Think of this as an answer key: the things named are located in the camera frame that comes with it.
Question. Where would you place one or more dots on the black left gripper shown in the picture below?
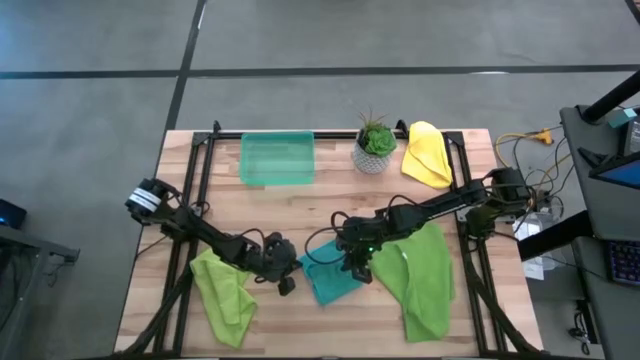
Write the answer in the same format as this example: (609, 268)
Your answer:
(280, 257)

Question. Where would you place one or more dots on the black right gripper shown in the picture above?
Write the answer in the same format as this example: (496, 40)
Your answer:
(367, 232)

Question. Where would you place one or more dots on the teal microfiber towel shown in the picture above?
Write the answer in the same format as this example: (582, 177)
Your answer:
(330, 285)

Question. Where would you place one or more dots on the dark green microfiber towel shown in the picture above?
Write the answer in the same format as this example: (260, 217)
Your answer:
(425, 285)

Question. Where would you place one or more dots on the light green microfiber towel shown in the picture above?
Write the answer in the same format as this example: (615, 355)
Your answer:
(222, 300)

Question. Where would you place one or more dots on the teal translucent plastic bin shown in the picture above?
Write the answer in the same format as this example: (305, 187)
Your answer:
(277, 160)

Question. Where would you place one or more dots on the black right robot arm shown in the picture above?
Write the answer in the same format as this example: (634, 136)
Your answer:
(450, 200)

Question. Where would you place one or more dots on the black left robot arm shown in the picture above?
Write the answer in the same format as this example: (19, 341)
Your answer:
(210, 235)

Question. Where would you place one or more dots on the yellow microfiber towel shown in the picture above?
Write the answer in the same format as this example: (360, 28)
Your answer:
(425, 155)

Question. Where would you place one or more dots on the succulent in patterned pot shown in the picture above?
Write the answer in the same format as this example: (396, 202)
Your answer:
(375, 145)

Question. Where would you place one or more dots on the grey operator desk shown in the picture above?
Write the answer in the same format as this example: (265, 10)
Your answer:
(615, 310)

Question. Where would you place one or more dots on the grey side desk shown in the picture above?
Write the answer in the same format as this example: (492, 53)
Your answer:
(30, 260)

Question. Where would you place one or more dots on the backlit keyboard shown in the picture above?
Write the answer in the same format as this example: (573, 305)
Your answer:
(625, 262)

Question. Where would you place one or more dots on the blue screen monitor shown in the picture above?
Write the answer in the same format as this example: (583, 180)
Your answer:
(622, 174)

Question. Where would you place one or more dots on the black device with blue light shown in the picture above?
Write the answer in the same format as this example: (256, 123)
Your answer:
(11, 214)

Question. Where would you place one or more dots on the small teal box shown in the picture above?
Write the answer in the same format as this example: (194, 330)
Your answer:
(622, 119)

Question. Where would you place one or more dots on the black round pole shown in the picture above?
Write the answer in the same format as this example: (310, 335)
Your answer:
(612, 97)

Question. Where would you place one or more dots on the black aluminium table frame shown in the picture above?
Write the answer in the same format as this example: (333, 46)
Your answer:
(335, 135)

